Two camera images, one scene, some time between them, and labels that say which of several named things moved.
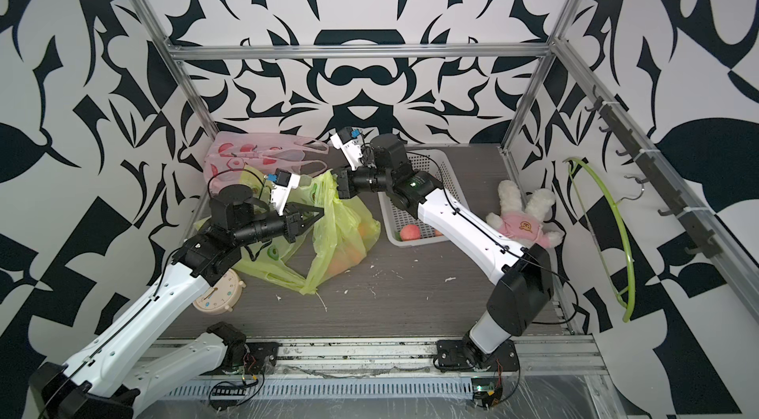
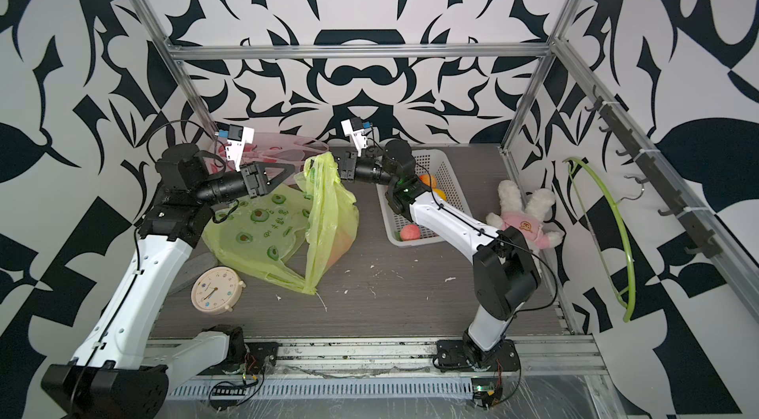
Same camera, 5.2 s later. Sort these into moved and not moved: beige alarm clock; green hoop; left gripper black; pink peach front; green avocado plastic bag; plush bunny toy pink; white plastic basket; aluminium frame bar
Moved: left gripper black; green avocado plastic bag
Not moved: green hoop; plush bunny toy pink; pink peach front; white plastic basket; beige alarm clock; aluminium frame bar
